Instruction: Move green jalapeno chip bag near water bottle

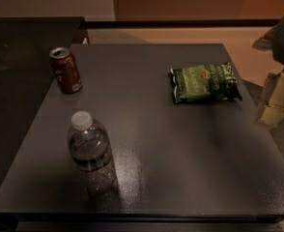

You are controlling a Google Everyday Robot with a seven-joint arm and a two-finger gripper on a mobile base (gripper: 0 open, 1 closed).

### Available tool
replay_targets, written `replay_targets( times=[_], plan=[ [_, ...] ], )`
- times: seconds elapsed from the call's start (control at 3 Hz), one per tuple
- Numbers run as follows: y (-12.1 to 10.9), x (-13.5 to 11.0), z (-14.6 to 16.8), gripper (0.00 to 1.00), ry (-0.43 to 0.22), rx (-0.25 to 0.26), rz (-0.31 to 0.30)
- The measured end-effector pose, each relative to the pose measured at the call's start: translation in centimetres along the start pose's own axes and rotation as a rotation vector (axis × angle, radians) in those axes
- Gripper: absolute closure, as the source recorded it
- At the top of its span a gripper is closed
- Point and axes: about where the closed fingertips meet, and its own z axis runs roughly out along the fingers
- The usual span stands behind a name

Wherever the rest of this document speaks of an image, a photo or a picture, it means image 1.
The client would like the clear plastic water bottle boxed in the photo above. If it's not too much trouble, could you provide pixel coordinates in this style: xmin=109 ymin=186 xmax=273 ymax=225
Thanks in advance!
xmin=67 ymin=111 xmax=117 ymax=192

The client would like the green jalapeno chip bag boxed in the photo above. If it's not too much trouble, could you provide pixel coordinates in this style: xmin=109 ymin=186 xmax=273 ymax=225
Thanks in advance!
xmin=170 ymin=62 xmax=242 ymax=103

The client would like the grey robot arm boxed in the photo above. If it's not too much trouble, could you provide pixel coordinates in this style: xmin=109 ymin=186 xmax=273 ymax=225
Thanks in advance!
xmin=252 ymin=16 xmax=284 ymax=126

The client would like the red soda can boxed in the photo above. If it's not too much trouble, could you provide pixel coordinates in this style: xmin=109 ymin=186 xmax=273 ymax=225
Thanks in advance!
xmin=49 ymin=47 xmax=82 ymax=94

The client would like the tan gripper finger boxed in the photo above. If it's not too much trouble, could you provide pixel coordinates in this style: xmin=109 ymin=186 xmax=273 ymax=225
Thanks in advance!
xmin=258 ymin=70 xmax=284 ymax=126

